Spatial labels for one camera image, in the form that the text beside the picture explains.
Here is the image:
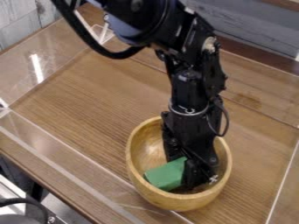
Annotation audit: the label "black cable lower left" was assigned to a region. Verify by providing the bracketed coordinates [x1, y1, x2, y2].
[0, 198, 50, 224]

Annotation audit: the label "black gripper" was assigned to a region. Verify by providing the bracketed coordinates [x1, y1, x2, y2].
[162, 101, 227, 188]

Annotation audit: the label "brown wooden bowl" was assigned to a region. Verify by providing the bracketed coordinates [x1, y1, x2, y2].
[126, 116, 232, 212]

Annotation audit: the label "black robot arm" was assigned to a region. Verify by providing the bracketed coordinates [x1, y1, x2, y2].
[88, 0, 230, 192]

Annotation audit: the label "clear acrylic corner bracket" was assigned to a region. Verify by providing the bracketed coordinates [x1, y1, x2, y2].
[74, 10, 115, 46]

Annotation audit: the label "green rectangular block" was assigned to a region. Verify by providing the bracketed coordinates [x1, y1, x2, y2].
[144, 157, 187, 192]

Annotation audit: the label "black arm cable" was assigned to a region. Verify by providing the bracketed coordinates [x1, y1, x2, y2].
[51, 0, 147, 60]

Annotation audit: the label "clear acrylic tray walls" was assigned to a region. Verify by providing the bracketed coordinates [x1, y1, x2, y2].
[0, 21, 299, 224]

